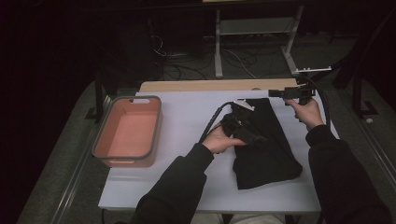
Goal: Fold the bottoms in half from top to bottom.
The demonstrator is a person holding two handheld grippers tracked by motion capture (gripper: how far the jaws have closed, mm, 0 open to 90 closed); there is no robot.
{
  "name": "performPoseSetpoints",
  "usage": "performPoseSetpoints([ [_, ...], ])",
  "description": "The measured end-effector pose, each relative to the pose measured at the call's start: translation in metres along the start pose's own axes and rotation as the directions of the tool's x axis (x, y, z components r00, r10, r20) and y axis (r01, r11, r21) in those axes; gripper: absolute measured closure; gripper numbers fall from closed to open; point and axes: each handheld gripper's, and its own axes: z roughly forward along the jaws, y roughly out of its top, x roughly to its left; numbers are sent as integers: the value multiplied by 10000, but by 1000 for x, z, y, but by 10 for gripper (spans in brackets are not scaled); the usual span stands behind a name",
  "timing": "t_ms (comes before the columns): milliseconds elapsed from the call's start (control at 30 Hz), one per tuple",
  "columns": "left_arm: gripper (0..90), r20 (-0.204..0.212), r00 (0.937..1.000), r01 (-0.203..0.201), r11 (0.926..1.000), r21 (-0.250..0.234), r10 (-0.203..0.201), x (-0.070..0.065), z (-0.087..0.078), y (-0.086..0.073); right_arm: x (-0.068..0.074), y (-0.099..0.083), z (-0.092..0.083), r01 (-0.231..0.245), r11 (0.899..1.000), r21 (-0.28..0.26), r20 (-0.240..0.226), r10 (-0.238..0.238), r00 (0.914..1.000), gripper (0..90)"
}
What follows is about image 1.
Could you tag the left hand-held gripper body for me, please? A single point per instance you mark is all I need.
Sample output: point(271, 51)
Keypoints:
point(238, 124)

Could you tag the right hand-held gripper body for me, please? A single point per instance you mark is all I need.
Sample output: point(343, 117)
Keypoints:
point(303, 92)

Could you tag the black shorts with blue trim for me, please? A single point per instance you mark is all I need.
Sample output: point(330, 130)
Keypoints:
point(267, 165)

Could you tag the pink basket with grey rim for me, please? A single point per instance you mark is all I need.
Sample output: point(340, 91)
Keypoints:
point(129, 130)

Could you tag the person's right hand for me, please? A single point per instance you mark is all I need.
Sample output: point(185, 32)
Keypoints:
point(308, 115)

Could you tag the person's left hand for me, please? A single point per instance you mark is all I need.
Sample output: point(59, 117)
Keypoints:
point(219, 141)

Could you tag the wooden table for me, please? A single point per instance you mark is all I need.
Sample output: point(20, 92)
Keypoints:
point(218, 84)

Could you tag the white metal stand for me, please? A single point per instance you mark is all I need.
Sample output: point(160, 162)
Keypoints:
point(255, 26)

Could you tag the small white floor object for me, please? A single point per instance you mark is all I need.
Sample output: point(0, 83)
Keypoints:
point(369, 120)

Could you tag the person's right leg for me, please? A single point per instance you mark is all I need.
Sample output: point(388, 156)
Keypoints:
point(258, 219)

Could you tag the person's leg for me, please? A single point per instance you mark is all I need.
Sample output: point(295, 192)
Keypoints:
point(208, 219)
point(258, 219)

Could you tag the person's left leg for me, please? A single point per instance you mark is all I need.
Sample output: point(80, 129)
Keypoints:
point(208, 219)

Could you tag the metal floor rail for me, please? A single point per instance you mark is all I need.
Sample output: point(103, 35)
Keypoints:
point(379, 155)
point(70, 183)

